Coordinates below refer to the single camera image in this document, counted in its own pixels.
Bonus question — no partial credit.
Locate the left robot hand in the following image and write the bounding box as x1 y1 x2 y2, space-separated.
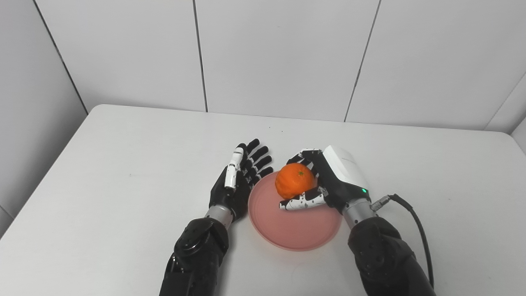
208 139 274 223

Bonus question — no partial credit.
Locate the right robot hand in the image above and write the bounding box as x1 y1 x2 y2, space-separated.
279 145 370 216

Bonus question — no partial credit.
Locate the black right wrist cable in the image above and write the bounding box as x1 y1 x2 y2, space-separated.
371 194 435 289

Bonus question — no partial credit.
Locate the pink plate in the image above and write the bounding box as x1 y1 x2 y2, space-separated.
248 171 343 252

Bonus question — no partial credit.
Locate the orange fruit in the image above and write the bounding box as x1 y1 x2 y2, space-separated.
275 163 318 200

